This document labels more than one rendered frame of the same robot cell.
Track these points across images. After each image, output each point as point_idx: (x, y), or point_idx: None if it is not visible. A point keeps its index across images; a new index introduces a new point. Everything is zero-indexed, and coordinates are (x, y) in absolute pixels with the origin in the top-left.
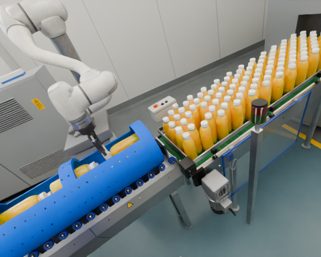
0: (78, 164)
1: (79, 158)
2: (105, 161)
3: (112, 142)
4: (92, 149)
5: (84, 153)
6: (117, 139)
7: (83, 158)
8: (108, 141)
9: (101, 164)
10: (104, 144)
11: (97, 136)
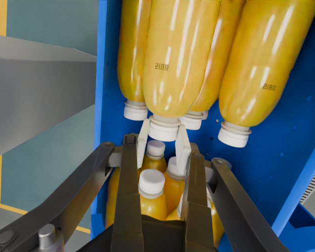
0: (97, 210)
1: (0, 154)
2: (302, 193)
3: (103, 73)
4: None
5: None
6: (105, 44)
7: (96, 201)
8: None
9: (294, 209)
10: None
11: (90, 162)
